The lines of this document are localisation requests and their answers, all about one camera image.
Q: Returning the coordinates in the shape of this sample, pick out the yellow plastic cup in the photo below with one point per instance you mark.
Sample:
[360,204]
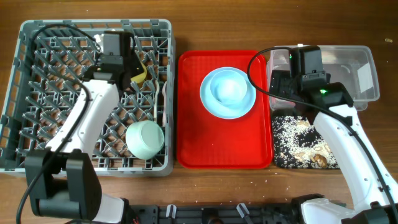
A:
[141,76]

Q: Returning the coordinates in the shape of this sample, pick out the light blue bowl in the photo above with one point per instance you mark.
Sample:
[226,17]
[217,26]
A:
[228,86]

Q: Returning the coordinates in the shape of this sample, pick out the light blue plate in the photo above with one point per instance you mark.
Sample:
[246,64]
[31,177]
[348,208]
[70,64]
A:
[227,111]

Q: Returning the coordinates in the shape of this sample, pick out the white plastic spoon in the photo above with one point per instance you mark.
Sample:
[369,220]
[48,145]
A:
[156,100]

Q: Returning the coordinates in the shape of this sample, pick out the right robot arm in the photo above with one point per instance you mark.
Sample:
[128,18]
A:
[329,107]

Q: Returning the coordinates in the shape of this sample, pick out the grey dishwasher rack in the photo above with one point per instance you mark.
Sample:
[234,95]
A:
[50,55]

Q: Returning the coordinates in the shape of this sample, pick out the green bowl with food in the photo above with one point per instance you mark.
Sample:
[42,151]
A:
[144,139]

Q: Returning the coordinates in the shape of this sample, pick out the clear plastic bin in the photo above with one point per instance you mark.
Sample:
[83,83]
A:
[351,65]

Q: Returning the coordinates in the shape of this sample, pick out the red plastic tray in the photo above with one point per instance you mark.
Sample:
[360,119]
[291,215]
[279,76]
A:
[205,141]

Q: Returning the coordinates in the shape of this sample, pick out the white plastic fork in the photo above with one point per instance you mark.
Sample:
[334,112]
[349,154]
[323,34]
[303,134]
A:
[164,94]

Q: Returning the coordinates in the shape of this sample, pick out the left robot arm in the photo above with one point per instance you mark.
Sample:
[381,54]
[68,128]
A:
[61,180]

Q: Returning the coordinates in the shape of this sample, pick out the spilled rice and food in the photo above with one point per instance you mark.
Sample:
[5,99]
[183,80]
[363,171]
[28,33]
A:
[295,143]

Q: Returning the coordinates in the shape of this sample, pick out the black waste tray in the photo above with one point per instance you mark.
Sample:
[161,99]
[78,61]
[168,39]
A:
[298,143]

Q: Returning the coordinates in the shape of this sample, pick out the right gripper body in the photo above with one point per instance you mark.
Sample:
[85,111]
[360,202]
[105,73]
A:
[280,79]

